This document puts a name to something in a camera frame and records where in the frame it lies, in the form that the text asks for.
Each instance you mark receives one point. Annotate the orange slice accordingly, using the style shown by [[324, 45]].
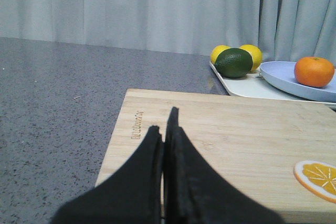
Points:
[[316, 177]]

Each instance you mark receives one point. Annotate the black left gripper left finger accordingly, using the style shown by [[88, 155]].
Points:
[[130, 195]]

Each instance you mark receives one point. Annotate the orange fruit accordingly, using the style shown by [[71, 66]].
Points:
[[314, 71]]

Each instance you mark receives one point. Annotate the blue plate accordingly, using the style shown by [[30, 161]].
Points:
[[280, 74]]

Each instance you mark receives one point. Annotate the white serving tray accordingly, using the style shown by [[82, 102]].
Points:
[[253, 85]]

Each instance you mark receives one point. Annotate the green lime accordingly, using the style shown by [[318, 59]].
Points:
[[234, 63]]

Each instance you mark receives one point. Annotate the yellow lemon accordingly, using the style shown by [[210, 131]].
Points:
[[255, 53], [216, 51]]

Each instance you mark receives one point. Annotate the yellow lemon left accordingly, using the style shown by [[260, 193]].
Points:
[[216, 51]]

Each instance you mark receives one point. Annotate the yellow lemon right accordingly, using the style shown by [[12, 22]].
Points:
[[255, 53]]

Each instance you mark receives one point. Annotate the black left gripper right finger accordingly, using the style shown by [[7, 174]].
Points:
[[195, 193]]

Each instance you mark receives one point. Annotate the wooden cutting board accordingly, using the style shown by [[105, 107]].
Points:
[[253, 143]]

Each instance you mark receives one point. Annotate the grey curtain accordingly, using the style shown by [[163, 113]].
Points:
[[283, 29]]

